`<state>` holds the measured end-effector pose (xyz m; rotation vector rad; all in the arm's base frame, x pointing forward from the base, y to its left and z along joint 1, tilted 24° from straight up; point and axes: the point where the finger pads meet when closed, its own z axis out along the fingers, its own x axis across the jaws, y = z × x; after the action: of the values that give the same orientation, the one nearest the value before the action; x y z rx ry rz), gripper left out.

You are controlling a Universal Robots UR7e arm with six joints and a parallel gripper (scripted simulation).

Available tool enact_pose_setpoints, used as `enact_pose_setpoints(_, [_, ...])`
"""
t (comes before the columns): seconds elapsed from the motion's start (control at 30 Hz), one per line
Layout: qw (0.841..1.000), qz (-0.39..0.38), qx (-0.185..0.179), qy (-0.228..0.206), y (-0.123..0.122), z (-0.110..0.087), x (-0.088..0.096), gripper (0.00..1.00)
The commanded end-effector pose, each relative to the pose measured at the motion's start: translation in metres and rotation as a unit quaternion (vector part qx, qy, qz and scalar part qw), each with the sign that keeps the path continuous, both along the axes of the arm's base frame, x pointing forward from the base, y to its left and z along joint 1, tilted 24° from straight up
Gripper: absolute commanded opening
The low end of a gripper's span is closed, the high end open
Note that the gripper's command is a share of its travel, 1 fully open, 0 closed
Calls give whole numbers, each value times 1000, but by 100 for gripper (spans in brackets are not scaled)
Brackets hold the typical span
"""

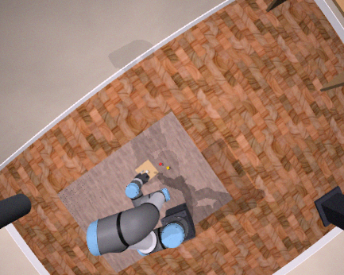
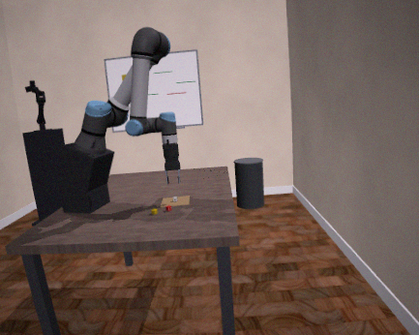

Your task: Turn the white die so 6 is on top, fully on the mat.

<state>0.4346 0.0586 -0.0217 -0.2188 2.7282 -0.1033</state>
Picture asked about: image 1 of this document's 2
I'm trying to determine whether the tan flat mat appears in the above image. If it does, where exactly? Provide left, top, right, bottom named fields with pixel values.
left=136, top=160, right=158, bottom=180

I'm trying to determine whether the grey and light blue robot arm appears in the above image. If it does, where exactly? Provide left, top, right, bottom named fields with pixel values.
left=87, top=180, right=189, bottom=256

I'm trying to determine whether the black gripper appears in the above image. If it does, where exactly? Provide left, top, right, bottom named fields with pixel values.
left=132, top=170, right=150, bottom=184

